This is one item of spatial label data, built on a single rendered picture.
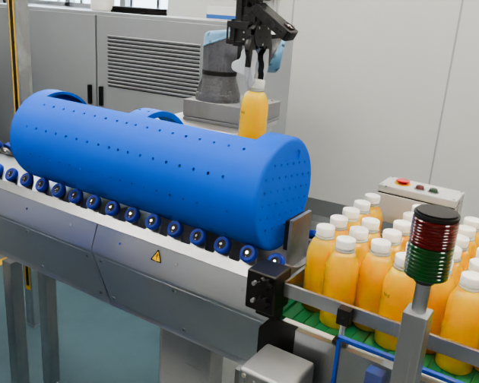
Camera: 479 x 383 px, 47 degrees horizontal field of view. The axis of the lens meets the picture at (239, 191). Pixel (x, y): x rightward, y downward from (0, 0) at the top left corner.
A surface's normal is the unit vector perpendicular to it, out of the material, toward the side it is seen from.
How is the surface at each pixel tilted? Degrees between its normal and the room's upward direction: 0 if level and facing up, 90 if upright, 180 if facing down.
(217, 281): 70
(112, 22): 90
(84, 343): 0
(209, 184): 77
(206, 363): 90
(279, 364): 0
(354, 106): 90
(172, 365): 90
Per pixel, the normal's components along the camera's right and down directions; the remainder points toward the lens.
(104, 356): 0.07, -0.95
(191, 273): -0.49, -0.11
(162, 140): -0.36, -0.47
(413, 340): -0.55, 0.23
